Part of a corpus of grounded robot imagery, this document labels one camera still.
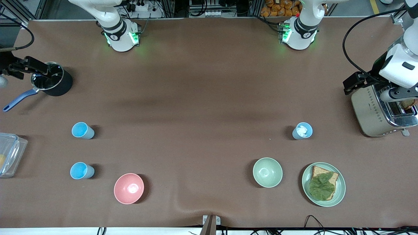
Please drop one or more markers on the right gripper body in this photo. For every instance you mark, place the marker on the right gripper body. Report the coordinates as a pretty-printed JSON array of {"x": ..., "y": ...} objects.
[{"x": 7, "y": 62}]

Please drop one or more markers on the white tissue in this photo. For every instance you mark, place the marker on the white tissue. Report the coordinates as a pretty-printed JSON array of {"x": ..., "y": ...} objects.
[{"x": 303, "y": 131}]

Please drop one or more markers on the grey-blue plastic cup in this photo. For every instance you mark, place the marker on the grey-blue plastic cup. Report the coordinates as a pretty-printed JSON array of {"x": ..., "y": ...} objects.
[{"x": 296, "y": 133}]

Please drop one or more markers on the light blue plastic cup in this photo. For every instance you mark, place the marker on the light blue plastic cup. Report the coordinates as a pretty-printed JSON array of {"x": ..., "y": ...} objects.
[
  {"x": 80, "y": 170},
  {"x": 81, "y": 130}
]

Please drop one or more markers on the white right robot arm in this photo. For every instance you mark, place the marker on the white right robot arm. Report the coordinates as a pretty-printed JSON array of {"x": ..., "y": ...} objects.
[{"x": 119, "y": 31}]

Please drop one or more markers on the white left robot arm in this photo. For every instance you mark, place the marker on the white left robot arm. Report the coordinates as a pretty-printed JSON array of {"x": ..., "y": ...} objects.
[{"x": 300, "y": 32}]

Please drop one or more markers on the glass pot lid blue knob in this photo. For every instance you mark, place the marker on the glass pot lid blue knob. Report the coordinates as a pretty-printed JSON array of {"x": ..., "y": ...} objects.
[{"x": 54, "y": 81}]

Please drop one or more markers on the silver beige toaster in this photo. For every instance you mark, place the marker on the silver beige toaster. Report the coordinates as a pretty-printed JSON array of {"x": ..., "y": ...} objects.
[{"x": 369, "y": 114}]

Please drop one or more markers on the dark toast slice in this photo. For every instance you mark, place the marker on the dark toast slice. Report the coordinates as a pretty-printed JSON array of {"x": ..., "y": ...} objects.
[{"x": 408, "y": 103}]

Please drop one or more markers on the clear plastic container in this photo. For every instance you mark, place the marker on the clear plastic container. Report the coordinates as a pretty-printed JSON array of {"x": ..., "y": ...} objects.
[{"x": 14, "y": 153}]

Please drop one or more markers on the brown bread slice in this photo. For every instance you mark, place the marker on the brown bread slice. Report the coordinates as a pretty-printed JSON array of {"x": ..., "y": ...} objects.
[{"x": 318, "y": 170}]

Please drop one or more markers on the pale green plate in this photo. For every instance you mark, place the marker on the pale green plate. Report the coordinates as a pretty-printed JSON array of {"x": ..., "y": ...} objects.
[{"x": 341, "y": 187}]

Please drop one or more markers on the bag of orange buns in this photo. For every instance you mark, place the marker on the bag of orange buns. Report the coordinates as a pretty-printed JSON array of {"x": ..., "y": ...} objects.
[{"x": 281, "y": 8}]

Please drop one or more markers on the green lettuce leaf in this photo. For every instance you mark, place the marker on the green lettuce leaf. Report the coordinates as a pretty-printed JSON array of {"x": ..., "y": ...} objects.
[{"x": 321, "y": 187}]

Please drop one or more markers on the white power strip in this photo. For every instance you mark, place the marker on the white power strip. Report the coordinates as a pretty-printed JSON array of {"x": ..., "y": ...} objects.
[{"x": 143, "y": 8}]

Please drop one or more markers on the pale green bowl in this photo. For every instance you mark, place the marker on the pale green bowl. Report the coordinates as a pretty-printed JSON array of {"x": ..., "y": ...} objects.
[{"x": 267, "y": 172}]

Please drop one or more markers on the pink bowl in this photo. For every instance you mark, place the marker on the pink bowl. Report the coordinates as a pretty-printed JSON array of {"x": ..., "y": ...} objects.
[{"x": 129, "y": 188}]

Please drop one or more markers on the brown wooden bar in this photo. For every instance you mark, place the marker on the brown wooden bar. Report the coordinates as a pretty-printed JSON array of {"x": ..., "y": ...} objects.
[{"x": 209, "y": 227}]

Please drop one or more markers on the aluminium corner bracket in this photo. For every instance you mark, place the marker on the aluminium corner bracket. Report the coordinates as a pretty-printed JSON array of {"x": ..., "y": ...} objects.
[{"x": 398, "y": 18}]

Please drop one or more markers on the metal table bracket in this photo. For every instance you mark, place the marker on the metal table bracket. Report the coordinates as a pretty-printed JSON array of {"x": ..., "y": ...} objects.
[{"x": 218, "y": 220}]

